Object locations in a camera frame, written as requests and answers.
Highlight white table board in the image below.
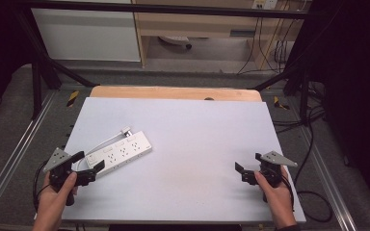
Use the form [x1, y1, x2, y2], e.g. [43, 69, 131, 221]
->
[62, 96, 307, 224]

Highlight aluminium rail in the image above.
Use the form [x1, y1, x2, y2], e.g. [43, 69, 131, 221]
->
[0, 90, 58, 219]
[296, 127, 358, 231]

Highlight black yellow striped tape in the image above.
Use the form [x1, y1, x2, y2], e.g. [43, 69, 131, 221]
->
[66, 90, 80, 108]
[273, 95, 291, 111]

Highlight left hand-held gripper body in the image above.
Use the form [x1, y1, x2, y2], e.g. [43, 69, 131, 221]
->
[42, 147, 96, 207]

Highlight person's left hand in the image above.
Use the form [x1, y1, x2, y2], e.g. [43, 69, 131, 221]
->
[33, 171, 78, 223]

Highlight black curtain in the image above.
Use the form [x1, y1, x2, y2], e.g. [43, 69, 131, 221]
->
[301, 0, 370, 220]
[0, 0, 34, 124]

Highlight yellow cable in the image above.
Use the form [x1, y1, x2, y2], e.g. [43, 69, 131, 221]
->
[261, 9, 286, 70]

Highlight white wall outlet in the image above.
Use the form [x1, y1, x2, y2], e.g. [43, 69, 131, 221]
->
[251, 0, 279, 11]

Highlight light wooden desk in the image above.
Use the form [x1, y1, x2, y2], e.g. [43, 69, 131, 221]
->
[130, 0, 306, 69]

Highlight white power strip cable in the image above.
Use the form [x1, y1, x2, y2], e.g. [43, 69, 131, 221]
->
[76, 133, 125, 171]

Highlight white cabinet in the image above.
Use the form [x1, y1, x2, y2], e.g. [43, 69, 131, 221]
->
[31, 7, 142, 63]

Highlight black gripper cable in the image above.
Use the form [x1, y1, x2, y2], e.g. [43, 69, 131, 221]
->
[281, 123, 333, 223]
[32, 159, 51, 214]

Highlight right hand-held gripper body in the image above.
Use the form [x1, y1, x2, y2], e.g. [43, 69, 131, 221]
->
[241, 150, 299, 203]

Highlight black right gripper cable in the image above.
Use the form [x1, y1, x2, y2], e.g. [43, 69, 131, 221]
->
[281, 123, 333, 223]

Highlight black floor cables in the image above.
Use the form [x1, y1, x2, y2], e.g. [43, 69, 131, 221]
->
[271, 81, 328, 135]

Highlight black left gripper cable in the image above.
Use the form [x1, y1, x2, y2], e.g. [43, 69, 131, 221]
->
[32, 159, 51, 214]

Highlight black hanging cables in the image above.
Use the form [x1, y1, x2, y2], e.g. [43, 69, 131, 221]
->
[236, 15, 291, 75]

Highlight person's right hand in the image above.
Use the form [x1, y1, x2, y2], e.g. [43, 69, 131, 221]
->
[253, 167, 298, 226]

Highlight black metal frame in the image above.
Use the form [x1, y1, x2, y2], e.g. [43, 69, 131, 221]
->
[12, 0, 323, 120]

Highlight wooden table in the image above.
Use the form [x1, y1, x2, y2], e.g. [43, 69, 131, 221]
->
[89, 85, 263, 103]

